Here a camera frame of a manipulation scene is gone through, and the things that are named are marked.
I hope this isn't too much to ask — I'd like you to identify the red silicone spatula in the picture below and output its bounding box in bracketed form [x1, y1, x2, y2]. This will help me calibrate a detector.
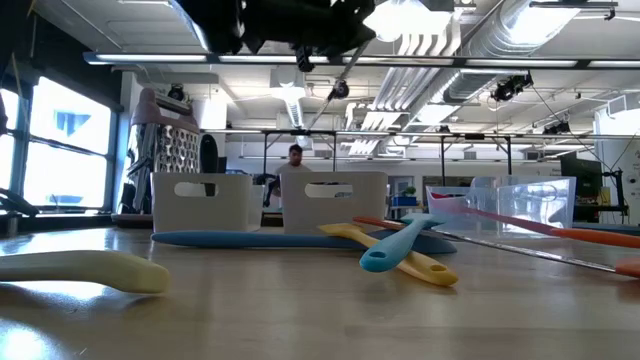
[429, 191, 554, 232]

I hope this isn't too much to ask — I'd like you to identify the long blue silicone spatula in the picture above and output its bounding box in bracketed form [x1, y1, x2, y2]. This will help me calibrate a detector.
[151, 228, 458, 255]

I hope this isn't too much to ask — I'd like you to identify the teal silicone spatula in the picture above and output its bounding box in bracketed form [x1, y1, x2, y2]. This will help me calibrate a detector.
[359, 213, 448, 274]

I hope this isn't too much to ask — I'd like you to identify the yellow silicone spatula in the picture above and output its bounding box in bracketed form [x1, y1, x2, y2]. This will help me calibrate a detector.
[318, 222, 459, 288]

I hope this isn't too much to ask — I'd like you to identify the cream spatula handle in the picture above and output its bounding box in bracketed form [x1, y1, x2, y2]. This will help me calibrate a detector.
[0, 249, 171, 295]

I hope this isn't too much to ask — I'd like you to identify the orange silicone spatula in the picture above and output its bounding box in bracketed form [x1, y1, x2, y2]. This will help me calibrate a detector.
[614, 257, 640, 279]

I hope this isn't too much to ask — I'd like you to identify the person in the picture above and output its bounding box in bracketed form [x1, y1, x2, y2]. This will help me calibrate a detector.
[263, 143, 314, 209]

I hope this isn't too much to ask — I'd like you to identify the white plastic bin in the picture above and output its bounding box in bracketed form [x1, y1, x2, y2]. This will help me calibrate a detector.
[279, 171, 389, 235]
[150, 172, 265, 234]

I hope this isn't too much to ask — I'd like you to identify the large window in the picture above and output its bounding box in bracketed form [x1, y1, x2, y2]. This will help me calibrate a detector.
[0, 74, 114, 211]

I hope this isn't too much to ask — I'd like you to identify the clear plastic bin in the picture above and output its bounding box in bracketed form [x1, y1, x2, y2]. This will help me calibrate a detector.
[426, 175, 577, 237]

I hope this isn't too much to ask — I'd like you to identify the black monitor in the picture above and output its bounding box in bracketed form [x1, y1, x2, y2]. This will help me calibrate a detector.
[559, 152, 604, 201]

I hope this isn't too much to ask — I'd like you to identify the black round camera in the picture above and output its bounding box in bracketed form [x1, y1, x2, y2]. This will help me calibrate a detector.
[327, 79, 351, 101]

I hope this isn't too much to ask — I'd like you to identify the black frame light bar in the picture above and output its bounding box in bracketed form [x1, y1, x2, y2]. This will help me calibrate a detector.
[82, 49, 640, 71]

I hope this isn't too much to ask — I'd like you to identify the black clamp handle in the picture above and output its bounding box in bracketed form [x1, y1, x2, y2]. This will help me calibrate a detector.
[199, 133, 220, 197]

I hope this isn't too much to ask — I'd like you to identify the box grater pink handle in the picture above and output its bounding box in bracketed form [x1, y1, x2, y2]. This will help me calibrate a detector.
[112, 88, 202, 230]

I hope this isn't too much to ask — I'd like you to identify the black metal station frame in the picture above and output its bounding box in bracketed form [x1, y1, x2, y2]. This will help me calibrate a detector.
[262, 129, 514, 189]

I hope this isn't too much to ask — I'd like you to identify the silver ventilation duct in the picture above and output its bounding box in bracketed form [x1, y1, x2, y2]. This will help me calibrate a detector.
[442, 0, 584, 104]

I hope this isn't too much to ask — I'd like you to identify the black camera with cables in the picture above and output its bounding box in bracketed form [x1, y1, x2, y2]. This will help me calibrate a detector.
[489, 72, 535, 104]

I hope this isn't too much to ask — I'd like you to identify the black aluminium table frame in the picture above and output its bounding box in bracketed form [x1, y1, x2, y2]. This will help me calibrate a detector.
[0, 188, 431, 236]

